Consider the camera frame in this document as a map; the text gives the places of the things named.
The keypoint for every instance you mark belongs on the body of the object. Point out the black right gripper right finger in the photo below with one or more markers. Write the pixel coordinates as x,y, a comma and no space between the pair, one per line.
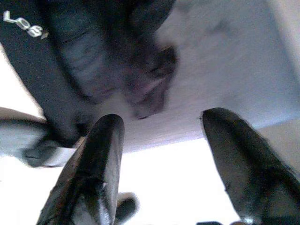
253,168

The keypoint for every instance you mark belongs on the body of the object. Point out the grey fabric ottoman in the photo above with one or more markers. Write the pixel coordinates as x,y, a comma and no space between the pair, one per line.
222,70

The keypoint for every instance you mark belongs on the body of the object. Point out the black cloth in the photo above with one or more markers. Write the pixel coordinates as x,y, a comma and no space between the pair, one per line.
35,70

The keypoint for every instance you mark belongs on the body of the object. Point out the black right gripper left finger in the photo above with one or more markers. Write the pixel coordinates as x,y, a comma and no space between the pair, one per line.
93,168

